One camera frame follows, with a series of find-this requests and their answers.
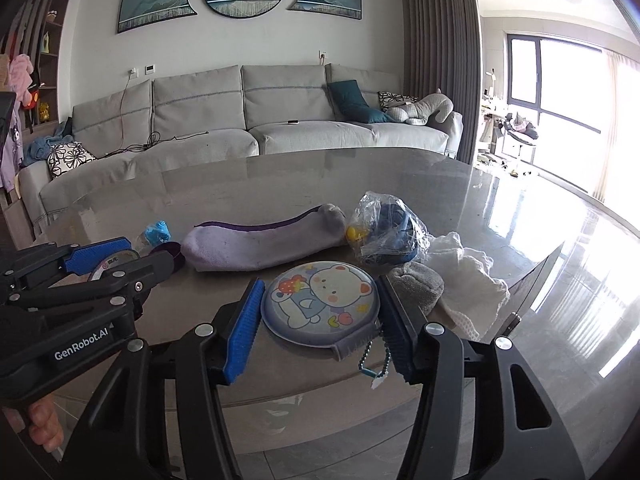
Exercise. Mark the lavender grey sock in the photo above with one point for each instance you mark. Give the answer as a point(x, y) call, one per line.
point(260, 242)

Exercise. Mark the blue clothing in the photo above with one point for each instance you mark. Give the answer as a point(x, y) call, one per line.
point(42, 147)

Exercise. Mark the purple clothing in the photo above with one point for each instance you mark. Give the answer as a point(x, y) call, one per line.
point(10, 150)

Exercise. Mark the metal table leg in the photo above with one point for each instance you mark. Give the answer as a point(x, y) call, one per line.
point(512, 324)

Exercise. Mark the round blue cartoon bear pouch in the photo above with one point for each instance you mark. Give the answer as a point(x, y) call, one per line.
point(320, 300)

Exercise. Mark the floral black white pillow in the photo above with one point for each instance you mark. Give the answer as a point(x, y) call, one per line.
point(70, 160)

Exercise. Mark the grey folded cloth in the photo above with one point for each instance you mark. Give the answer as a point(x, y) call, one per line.
point(417, 285)

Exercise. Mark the clear plastic bag blue item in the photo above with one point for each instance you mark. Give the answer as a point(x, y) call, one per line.
point(392, 230)

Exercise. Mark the window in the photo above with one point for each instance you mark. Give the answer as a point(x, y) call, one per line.
point(555, 100)

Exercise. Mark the light grey sofa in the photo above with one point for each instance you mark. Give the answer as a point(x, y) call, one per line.
point(200, 110)

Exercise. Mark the white mesh cloth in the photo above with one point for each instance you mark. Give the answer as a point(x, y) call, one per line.
point(465, 280)

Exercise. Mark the grey elephant plush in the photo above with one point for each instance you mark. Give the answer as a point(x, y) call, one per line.
point(425, 107)

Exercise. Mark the teal pillow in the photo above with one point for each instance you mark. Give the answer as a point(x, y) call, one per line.
point(352, 100)

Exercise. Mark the pink plush toy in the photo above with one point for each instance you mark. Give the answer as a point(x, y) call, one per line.
point(21, 72)

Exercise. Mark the grey curtain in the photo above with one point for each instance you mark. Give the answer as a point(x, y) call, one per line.
point(440, 60)

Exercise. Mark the small blue wrapper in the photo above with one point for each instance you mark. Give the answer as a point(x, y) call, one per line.
point(157, 231)

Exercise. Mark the black white patterned pillow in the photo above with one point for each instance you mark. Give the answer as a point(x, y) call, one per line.
point(392, 100)

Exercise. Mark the person's left hand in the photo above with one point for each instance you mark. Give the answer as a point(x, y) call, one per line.
point(45, 422)

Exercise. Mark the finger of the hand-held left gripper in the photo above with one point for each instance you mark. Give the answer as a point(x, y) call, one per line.
point(95, 256)
point(150, 270)

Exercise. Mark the wall shelf unit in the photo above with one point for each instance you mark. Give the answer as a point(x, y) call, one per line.
point(47, 70)

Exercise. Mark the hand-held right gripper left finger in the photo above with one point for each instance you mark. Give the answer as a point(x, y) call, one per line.
point(242, 332)

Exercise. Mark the tape roll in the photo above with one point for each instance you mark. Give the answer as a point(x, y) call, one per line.
point(107, 266)

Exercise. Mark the small yellow toy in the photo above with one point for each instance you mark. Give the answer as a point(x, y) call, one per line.
point(356, 235)

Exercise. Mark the baby chair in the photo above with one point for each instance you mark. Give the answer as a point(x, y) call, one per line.
point(520, 132)

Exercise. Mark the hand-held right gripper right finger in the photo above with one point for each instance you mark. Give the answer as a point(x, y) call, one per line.
point(395, 332)

